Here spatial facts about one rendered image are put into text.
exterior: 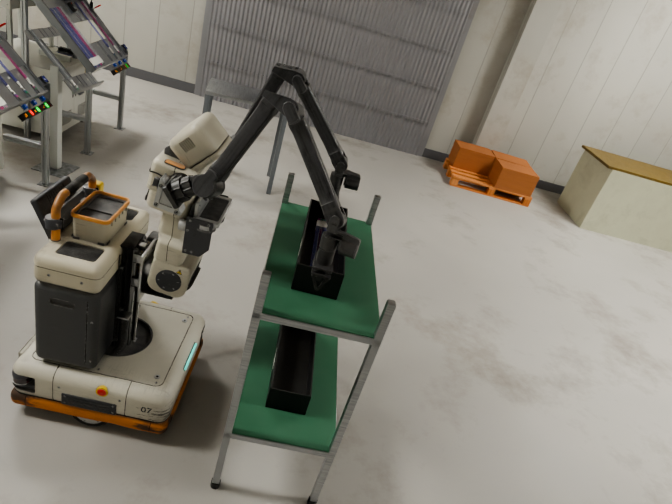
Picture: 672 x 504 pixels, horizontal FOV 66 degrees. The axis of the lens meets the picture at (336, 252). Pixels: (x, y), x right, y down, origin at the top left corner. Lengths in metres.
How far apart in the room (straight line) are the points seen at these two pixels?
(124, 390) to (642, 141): 7.24
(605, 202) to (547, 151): 1.24
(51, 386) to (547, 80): 6.51
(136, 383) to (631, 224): 6.10
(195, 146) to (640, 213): 6.04
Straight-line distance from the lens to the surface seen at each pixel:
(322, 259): 1.71
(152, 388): 2.37
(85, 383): 2.42
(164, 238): 2.13
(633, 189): 7.02
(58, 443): 2.57
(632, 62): 7.82
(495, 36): 7.14
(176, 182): 1.83
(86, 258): 2.15
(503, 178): 6.66
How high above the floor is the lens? 2.01
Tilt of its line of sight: 29 degrees down
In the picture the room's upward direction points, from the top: 18 degrees clockwise
